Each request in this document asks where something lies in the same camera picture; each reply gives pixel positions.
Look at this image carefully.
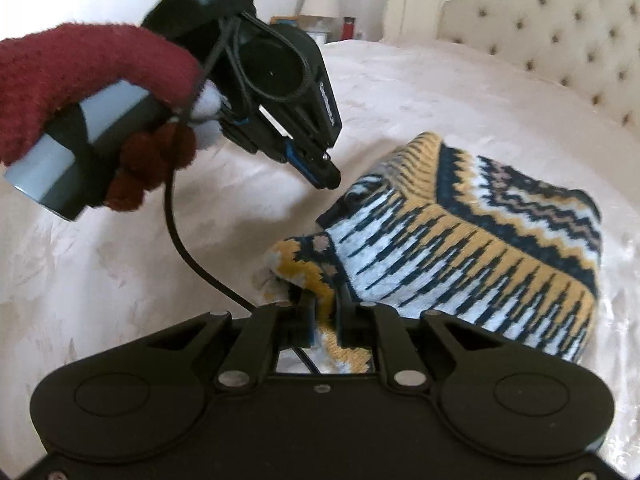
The black cable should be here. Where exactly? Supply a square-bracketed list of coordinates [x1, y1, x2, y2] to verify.
[164, 0, 321, 376]

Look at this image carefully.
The cream tufted headboard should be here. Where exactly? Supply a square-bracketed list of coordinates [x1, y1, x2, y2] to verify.
[382, 0, 640, 132]

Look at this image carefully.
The person's left hand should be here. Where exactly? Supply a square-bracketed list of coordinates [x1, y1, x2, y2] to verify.
[0, 22, 223, 213]

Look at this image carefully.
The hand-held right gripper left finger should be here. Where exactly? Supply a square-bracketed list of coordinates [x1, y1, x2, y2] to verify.
[142, 292, 321, 391]

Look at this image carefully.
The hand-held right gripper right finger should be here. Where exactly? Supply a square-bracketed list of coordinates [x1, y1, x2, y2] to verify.
[334, 284, 507, 391]

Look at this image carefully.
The small white clock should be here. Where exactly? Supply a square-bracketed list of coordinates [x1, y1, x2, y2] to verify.
[305, 19, 332, 45]

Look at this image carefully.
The zigzag patterned knit sweater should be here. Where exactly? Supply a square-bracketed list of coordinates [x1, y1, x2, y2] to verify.
[255, 131, 603, 377]

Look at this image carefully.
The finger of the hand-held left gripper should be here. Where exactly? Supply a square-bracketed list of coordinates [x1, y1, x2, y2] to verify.
[300, 146, 342, 192]
[260, 137, 317, 187]

